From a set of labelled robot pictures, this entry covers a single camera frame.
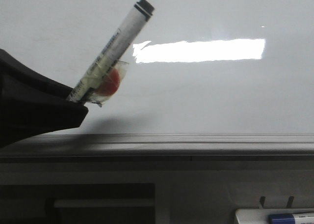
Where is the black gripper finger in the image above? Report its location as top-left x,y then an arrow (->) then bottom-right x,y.
0,50 -> 88,147

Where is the red magnet taped to marker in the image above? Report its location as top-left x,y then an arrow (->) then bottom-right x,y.
87,61 -> 129,107

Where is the black and white whiteboard marker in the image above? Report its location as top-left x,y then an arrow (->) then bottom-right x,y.
67,0 -> 154,104

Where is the white plastic tray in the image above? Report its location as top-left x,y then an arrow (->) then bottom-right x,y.
235,208 -> 314,224

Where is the blue capped marker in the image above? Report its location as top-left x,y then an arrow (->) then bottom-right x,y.
268,212 -> 314,224

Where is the white whiteboard with aluminium frame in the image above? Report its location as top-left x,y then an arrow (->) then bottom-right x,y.
0,0 -> 314,161

